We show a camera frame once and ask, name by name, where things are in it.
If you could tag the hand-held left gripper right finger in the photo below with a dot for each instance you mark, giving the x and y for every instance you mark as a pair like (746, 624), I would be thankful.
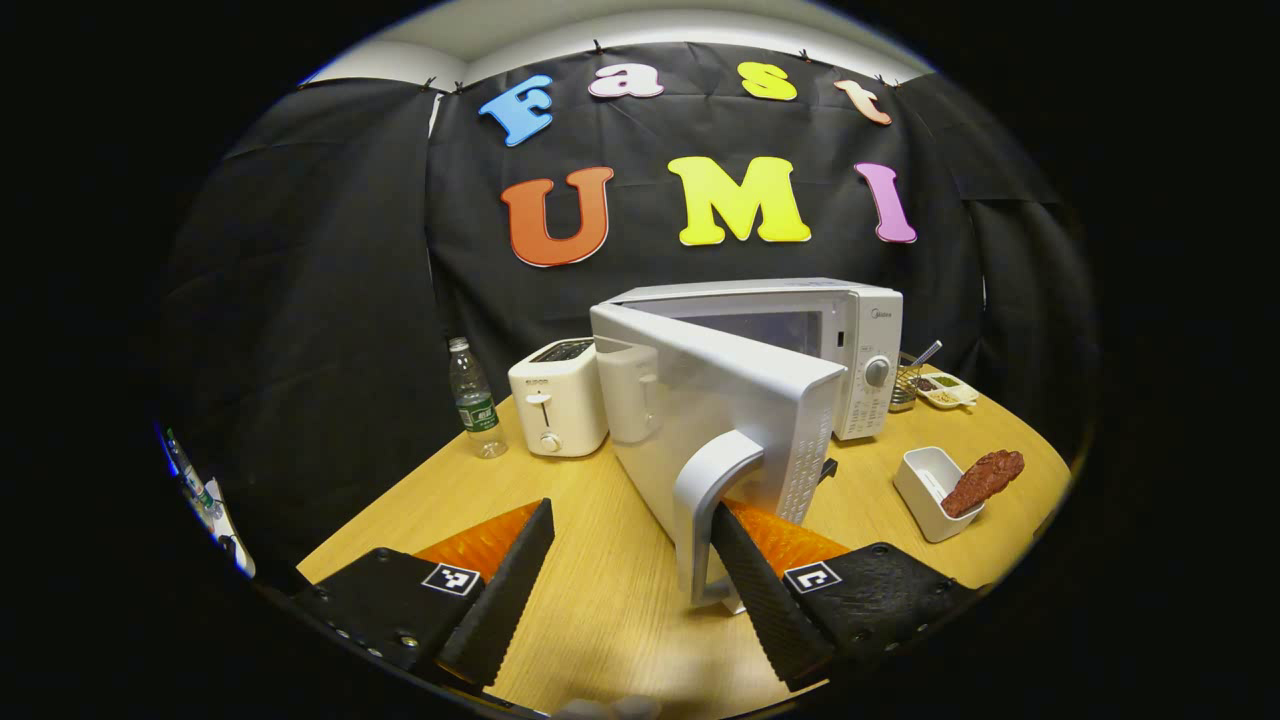
(775, 610)

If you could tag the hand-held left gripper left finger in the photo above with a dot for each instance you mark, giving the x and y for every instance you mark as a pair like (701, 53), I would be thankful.
(500, 600)

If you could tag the white microwave oven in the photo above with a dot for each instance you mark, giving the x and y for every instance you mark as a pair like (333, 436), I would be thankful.
(720, 400)

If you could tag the red meat piece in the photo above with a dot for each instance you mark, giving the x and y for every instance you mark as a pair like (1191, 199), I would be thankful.
(980, 480)

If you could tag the clear plastic water bottle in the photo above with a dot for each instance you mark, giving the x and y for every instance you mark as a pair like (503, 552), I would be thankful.
(478, 410)

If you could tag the white rectangular tray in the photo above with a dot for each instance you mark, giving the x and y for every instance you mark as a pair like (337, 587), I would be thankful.
(925, 485)

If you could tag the white toaster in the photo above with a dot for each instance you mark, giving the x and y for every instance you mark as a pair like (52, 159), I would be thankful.
(560, 400)

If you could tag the white divided dish of beans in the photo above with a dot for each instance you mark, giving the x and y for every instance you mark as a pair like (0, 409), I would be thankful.
(948, 390)

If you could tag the small kitchen utensil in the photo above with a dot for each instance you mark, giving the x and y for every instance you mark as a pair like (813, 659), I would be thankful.
(925, 353)

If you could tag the green capped plastic bottle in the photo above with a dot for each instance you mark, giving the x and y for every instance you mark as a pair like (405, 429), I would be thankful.
(195, 485)

